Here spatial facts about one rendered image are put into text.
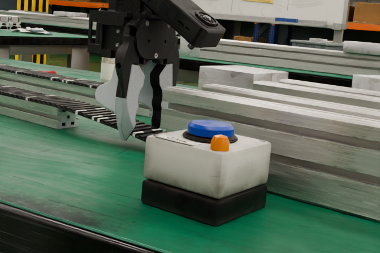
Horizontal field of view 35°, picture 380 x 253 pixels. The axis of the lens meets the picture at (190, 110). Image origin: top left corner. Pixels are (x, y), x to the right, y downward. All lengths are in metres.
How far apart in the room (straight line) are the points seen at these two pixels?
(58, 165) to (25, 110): 0.25
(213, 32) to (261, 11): 3.13
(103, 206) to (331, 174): 0.21
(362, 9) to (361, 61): 8.26
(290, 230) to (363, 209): 0.08
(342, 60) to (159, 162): 1.82
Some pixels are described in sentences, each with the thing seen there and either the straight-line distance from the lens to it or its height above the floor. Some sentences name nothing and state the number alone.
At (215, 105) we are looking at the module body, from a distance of 0.61.
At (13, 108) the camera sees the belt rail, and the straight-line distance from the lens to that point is 0.90.
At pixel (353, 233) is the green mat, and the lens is 0.51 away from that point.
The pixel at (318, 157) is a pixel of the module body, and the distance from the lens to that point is 0.56.
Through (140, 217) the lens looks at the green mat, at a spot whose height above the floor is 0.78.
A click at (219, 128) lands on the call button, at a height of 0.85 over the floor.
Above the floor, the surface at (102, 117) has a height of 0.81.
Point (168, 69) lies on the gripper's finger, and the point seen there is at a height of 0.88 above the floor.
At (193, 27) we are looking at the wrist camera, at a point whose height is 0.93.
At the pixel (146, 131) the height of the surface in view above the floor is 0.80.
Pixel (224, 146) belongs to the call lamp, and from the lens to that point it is 0.47.
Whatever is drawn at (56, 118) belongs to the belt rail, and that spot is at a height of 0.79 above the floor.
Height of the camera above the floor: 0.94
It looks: 9 degrees down
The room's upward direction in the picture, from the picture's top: 5 degrees clockwise
